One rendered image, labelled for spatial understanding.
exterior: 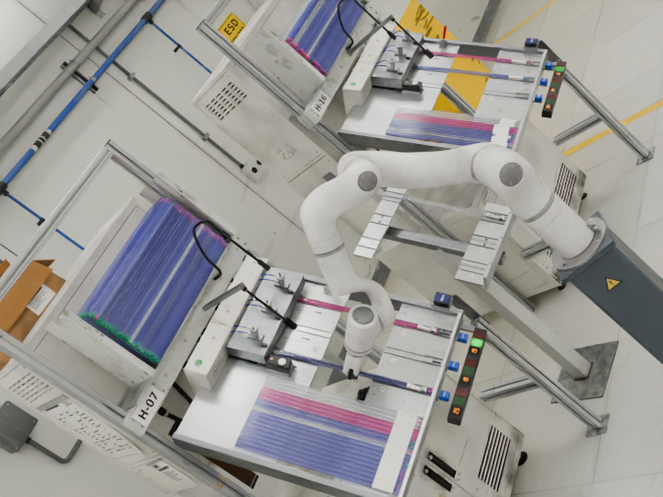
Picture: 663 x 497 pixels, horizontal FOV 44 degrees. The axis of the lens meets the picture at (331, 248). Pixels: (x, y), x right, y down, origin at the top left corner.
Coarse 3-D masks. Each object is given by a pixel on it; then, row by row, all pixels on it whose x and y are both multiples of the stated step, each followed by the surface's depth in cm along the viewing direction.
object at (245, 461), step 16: (176, 432) 246; (192, 448) 245; (208, 448) 241; (224, 448) 241; (240, 464) 242; (256, 464) 237; (272, 464) 236; (288, 480) 238; (304, 480) 233; (320, 480) 231; (336, 496) 233; (352, 496) 229; (368, 496) 227; (384, 496) 226
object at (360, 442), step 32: (288, 384) 253; (256, 416) 247; (288, 416) 246; (320, 416) 245; (352, 416) 244; (384, 416) 243; (416, 416) 242; (256, 448) 240; (288, 448) 239; (320, 448) 238; (352, 448) 237; (384, 448) 236; (352, 480) 230; (384, 480) 229
